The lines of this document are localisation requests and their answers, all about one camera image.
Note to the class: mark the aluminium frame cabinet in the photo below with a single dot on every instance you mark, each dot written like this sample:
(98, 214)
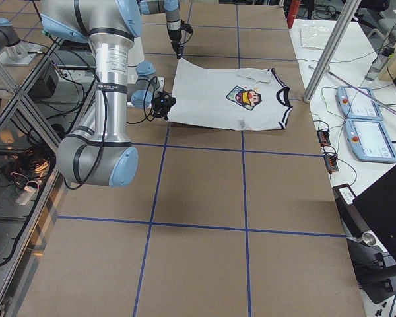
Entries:
(42, 97)

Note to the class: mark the aluminium frame post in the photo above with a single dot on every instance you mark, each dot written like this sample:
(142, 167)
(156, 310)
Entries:
(333, 42)

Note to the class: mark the far blue teach pendant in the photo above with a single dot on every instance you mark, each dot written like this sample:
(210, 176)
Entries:
(355, 105)

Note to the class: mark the grey cartoon print t-shirt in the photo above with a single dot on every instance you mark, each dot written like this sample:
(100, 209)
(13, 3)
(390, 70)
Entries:
(245, 99)

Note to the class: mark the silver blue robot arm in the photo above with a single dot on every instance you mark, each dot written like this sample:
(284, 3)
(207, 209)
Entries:
(171, 9)
(98, 151)

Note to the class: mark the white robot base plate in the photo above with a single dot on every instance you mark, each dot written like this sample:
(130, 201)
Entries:
(143, 84)

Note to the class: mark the clear plastic bag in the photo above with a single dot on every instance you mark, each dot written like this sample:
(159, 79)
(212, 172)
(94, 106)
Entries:
(315, 37)

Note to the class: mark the silver reacher grabber stick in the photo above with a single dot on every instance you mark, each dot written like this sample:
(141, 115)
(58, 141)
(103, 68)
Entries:
(372, 98)

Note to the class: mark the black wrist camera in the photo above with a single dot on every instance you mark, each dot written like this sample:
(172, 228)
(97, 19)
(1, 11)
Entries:
(187, 28)

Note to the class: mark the blue teach pendant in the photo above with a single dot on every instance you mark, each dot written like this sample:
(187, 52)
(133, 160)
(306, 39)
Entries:
(369, 141)
(355, 105)

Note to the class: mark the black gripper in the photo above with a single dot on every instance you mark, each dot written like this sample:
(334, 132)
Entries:
(174, 36)
(158, 105)

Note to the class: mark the black usb hub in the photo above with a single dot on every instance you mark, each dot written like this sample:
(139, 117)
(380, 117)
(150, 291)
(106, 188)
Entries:
(323, 137)
(331, 163)

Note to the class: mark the near blue teach pendant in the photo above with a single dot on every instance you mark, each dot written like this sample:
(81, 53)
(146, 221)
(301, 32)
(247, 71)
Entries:
(369, 141)

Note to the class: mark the black USB hub right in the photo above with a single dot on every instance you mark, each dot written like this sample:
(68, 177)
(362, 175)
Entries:
(331, 163)

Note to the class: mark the black USB hub left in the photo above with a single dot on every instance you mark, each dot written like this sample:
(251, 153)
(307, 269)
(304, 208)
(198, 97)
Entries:
(323, 137)

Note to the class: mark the red cylinder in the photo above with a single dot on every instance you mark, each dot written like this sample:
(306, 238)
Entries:
(293, 11)

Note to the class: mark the black laptop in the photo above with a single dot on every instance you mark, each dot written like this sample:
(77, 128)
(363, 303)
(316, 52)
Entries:
(377, 207)

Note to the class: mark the black camera stand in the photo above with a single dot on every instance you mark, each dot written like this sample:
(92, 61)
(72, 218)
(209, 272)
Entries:
(375, 271)

